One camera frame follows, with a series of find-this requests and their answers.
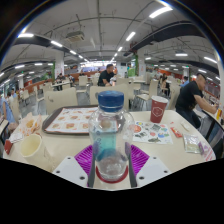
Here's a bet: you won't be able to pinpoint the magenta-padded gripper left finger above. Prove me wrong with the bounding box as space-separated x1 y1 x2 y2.
52 143 98 189

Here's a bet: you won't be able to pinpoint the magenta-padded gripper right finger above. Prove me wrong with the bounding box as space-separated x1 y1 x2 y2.
126 143 173 188

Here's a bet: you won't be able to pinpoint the clear water bottle blue cap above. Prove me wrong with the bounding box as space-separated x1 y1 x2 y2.
88 90 135 183

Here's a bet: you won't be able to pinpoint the colourful printed flyer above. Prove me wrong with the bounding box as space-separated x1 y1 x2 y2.
128 120 174 145

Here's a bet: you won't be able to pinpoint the brown food tray paper liner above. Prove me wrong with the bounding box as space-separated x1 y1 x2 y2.
42 105 99 136

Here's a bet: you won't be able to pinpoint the small red ketchup packet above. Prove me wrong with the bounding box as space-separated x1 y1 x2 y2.
170 126 184 139

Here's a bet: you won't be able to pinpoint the red paper cup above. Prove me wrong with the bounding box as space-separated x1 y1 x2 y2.
149 95 169 124

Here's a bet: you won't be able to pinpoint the clear plastic bag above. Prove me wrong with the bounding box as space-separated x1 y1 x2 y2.
182 133 203 154

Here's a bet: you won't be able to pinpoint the small white packet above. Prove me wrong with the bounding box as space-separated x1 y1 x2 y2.
179 121 192 132

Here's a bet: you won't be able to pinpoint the paper bag with fries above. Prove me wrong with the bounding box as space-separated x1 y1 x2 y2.
14 112 44 138

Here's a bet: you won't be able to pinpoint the beige chair oval hole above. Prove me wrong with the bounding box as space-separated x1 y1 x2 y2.
44 87 79 114
89 83 130 111

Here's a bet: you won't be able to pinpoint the far beige chairs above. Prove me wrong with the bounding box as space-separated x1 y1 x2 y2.
19 74 159 111

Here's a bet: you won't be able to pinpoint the white sheet red print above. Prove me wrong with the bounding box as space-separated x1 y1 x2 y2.
199 141 217 162

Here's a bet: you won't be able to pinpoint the white receipt paper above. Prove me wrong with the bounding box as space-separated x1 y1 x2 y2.
8 131 24 144

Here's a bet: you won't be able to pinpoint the person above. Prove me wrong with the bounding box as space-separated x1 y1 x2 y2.
160 73 169 98
174 72 218 129
97 63 117 88
181 75 190 87
0 94 19 131

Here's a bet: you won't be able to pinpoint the beige table black edge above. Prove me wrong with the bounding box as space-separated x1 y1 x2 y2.
201 109 224 141

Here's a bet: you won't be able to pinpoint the ceiling air conditioner unit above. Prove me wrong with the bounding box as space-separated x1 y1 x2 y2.
65 30 86 43

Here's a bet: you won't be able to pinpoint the ceiling strip lights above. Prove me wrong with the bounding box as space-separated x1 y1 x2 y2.
0 5 224 88

